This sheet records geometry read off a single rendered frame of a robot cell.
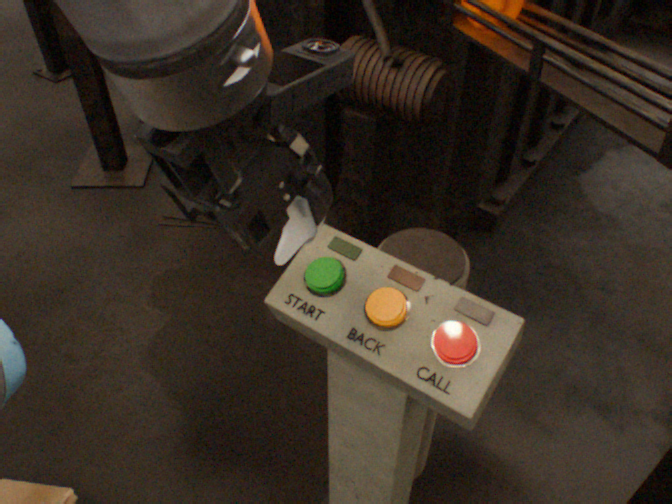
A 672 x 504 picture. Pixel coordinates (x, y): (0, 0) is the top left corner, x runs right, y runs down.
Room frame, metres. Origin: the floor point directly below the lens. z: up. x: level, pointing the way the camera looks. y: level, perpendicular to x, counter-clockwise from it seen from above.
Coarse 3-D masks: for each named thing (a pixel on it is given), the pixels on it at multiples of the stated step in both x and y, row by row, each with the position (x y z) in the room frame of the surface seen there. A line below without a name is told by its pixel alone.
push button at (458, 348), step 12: (444, 324) 0.36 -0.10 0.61; (456, 324) 0.36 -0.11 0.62; (444, 336) 0.35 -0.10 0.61; (456, 336) 0.34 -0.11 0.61; (468, 336) 0.34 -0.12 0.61; (444, 348) 0.33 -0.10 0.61; (456, 348) 0.33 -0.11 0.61; (468, 348) 0.33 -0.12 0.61; (444, 360) 0.33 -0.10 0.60; (456, 360) 0.32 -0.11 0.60; (468, 360) 0.33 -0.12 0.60
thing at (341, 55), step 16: (288, 48) 0.43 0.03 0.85; (304, 48) 0.42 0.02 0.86; (320, 48) 0.42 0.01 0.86; (336, 48) 0.42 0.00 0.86; (272, 64) 0.39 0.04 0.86; (288, 64) 0.39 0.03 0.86; (304, 64) 0.40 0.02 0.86; (320, 64) 0.40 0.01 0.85; (336, 64) 0.40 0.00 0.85; (352, 64) 0.42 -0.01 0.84; (272, 80) 0.36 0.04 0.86; (288, 80) 0.37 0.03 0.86; (304, 80) 0.37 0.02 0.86; (320, 80) 0.39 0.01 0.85; (336, 80) 0.40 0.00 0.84; (352, 80) 0.42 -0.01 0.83; (272, 96) 0.34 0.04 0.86; (288, 96) 0.35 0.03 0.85; (304, 96) 0.37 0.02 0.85; (320, 96) 0.39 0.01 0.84; (256, 112) 0.34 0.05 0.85; (272, 112) 0.34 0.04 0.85; (288, 112) 0.35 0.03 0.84
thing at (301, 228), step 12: (300, 204) 0.36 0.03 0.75; (300, 216) 0.36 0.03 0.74; (288, 228) 0.35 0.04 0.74; (300, 228) 0.36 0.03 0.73; (312, 228) 0.37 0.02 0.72; (288, 240) 0.35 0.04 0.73; (300, 240) 0.36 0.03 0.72; (312, 240) 0.38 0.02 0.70; (276, 252) 0.34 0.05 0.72; (288, 252) 0.35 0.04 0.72
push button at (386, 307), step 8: (384, 288) 0.40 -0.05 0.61; (376, 296) 0.39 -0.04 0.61; (384, 296) 0.39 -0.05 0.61; (392, 296) 0.39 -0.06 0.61; (400, 296) 0.39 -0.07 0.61; (368, 304) 0.39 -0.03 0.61; (376, 304) 0.39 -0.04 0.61; (384, 304) 0.38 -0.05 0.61; (392, 304) 0.38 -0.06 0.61; (400, 304) 0.38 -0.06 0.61; (368, 312) 0.38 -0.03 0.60; (376, 312) 0.38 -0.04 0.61; (384, 312) 0.38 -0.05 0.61; (392, 312) 0.38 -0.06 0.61; (400, 312) 0.37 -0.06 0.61; (376, 320) 0.37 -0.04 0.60; (384, 320) 0.37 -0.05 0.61; (392, 320) 0.37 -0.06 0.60; (400, 320) 0.37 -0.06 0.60
